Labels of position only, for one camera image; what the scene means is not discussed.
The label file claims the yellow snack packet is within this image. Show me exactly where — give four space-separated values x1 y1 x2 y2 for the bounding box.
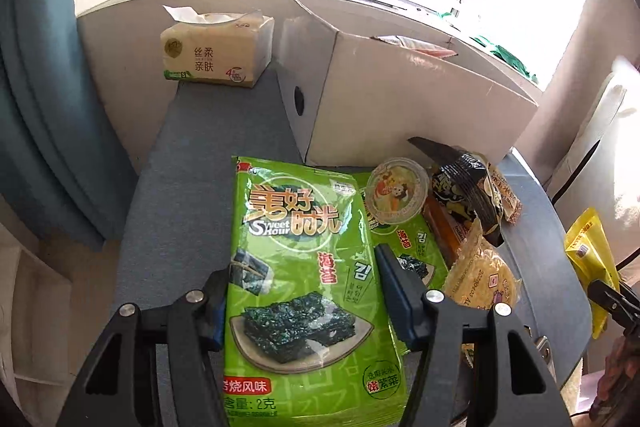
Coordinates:
563 207 622 341

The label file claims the metal table latch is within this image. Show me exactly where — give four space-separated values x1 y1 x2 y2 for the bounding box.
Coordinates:
532 334 554 366

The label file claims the white cardboard box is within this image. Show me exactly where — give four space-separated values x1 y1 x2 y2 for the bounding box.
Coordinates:
276 0 544 168

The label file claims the blue curtain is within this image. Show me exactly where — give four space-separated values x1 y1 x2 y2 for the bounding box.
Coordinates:
0 0 139 250

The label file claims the snack packet with red print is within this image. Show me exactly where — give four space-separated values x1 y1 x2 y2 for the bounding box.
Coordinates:
369 34 459 58

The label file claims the white cushion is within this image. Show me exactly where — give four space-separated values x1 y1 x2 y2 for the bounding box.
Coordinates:
545 57 640 269

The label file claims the green cloth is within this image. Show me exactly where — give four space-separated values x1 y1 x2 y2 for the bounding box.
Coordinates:
434 8 542 84

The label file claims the tissue pack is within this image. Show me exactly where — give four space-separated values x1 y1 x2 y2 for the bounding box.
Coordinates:
159 5 276 89

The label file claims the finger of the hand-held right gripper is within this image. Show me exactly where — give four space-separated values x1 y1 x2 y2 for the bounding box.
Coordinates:
587 279 640 339

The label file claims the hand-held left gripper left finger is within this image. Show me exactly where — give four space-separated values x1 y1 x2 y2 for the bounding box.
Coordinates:
56 269 230 427

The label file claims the tan snack packet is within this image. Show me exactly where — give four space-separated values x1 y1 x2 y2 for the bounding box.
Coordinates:
487 164 524 226

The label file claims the large green seaweed packet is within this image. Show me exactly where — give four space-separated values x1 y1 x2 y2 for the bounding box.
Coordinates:
222 155 402 427

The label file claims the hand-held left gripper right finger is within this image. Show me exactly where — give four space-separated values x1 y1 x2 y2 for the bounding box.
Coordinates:
374 244 574 427

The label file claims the black snack packet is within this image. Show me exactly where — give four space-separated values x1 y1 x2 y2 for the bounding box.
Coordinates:
407 136 504 249

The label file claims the round cracker clear packet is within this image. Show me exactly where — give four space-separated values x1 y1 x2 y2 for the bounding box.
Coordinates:
442 218 524 324

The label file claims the orange snack bar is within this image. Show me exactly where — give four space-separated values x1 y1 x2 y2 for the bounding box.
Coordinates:
422 199 472 269

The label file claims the white shelf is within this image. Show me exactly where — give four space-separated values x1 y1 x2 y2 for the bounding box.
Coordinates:
0 206 82 410

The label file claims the clear jelly cup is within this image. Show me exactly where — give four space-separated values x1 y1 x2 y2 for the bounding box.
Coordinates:
366 156 431 231

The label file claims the black cable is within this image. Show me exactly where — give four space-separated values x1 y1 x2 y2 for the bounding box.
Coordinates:
549 141 602 202

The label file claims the small green seaweed packet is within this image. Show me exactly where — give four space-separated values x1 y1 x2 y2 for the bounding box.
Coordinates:
352 172 451 294

